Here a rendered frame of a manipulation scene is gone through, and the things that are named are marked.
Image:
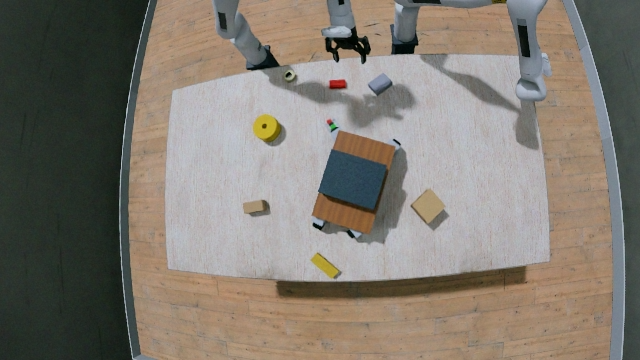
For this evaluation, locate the red rectangular block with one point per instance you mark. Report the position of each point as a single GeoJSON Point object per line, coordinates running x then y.
{"type": "Point", "coordinates": [337, 84]}

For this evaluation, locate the tan cardboard box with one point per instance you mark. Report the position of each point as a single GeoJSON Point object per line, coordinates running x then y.
{"type": "Point", "coordinates": [428, 205]}

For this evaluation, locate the yellow short cylinder with center hole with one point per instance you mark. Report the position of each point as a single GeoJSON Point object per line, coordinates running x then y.
{"type": "Point", "coordinates": [266, 127]}

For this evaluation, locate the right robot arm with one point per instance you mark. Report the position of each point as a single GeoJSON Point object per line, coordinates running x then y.
{"type": "Point", "coordinates": [228, 21]}

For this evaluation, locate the yellow rectangular bar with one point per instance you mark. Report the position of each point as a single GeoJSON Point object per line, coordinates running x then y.
{"type": "Point", "coordinates": [323, 264]}

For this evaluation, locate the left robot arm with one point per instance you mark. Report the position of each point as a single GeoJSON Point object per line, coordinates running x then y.
{"type": "Point", "coordinates": [523, 15]}

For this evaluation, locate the small tan wooden block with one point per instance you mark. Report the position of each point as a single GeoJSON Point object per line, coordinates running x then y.
{"type": "Point", "coordinates": [254, 206]}

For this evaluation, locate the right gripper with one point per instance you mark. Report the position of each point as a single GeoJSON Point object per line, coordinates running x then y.
{"type": "Point", "coordinates": [349, 43]}

